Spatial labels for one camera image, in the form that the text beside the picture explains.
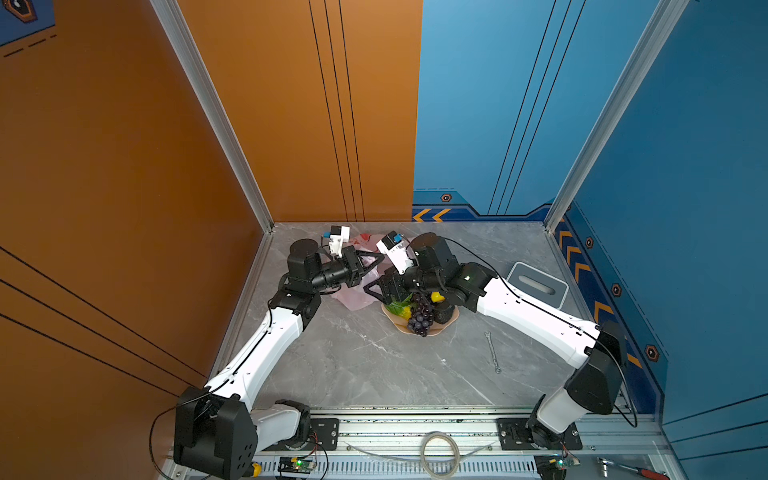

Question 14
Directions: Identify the silver wrench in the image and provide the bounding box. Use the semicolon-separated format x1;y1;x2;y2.
484;331;502;375

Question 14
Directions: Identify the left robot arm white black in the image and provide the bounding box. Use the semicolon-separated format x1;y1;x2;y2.
173;239;386;479

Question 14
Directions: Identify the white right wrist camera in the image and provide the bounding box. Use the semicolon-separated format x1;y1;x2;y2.
376;231;414;274

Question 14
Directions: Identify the right green circuit board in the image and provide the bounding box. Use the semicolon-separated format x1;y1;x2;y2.
549;455;581;470

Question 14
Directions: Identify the coiled clear cable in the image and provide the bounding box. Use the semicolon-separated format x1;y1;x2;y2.
344;431;499;480

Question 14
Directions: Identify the white grey tissue box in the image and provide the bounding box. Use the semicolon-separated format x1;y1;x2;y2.
506;262;569;309

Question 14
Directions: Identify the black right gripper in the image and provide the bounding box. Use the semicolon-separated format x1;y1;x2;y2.
363;259;445;306

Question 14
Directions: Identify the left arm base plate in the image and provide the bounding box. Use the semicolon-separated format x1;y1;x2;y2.
267;417;340;452

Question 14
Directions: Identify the red handled tool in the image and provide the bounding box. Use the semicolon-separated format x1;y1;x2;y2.
597;457;670;480

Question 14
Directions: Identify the left green circuit board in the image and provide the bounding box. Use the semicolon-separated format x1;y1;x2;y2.
276;457;318;477

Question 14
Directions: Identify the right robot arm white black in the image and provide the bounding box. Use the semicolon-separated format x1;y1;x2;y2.
364;232;629;449

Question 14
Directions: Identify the right aluminium corner post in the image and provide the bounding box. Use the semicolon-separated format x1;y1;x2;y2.
543;0;689;234

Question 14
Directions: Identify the purple grape bunch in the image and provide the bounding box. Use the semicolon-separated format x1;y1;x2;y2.
407;293;434;337

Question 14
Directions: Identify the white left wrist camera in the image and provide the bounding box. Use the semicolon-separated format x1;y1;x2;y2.
321;225;350;258

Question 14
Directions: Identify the pink printed plastic bag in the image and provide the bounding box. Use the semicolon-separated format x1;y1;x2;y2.
331;233;391;311

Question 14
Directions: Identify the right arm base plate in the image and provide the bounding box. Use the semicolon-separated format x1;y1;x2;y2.
495;417;584;451

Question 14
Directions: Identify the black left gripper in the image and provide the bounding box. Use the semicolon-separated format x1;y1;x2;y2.
308;249;382;297

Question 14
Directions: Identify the left aluminium corner post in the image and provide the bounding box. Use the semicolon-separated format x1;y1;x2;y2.
150;0;274;234

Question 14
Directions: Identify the aluminium corner post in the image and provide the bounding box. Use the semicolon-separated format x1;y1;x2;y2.
150;0;274;234
543;0;689;234

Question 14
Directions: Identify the dark avocado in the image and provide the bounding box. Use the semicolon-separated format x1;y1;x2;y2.
432;301;456;325

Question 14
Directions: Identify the pink fruit plate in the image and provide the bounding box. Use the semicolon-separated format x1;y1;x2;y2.
382;305;460;337

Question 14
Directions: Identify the aluminium front rail frame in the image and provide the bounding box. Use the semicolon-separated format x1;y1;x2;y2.
252;407;686;479

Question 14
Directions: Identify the green circuit board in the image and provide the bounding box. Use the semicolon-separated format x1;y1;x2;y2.
276;457;318;477
549;455;581;470

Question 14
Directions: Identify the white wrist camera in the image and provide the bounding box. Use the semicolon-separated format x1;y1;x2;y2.
321;225;350;258
376;231;414;274

